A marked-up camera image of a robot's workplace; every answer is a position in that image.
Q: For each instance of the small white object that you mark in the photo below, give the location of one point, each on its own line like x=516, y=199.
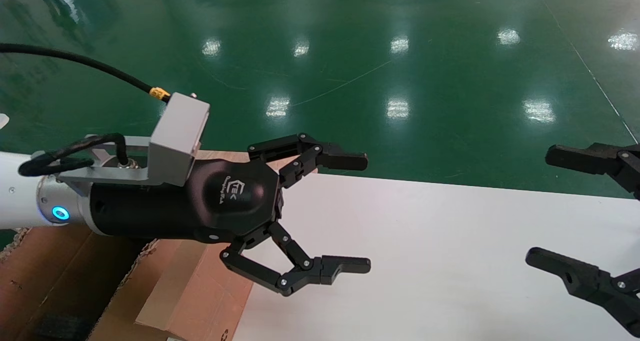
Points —
x=3, y=122

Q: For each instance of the black foam block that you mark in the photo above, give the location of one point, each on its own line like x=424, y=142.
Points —
x=62, y=328

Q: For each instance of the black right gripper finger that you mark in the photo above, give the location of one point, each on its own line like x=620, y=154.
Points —
x=575, y=158
x=580, y=276

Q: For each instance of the small brown cardboard box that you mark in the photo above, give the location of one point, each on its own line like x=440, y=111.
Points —
x=200, y=301

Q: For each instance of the silver camera mounting bracket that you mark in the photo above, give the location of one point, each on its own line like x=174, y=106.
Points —
x=100, y=176

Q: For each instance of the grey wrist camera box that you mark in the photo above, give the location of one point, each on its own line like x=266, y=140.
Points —
x=175, y=136

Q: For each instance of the light plywood board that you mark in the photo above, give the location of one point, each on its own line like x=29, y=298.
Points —
x=220, y=156

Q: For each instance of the large open cardboard box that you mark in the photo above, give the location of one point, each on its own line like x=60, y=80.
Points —
x=40, y=271

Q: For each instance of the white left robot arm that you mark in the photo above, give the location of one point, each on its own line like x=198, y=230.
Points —
x=20, y=196

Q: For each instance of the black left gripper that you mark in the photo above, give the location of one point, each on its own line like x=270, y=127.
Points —
x=235, y=196

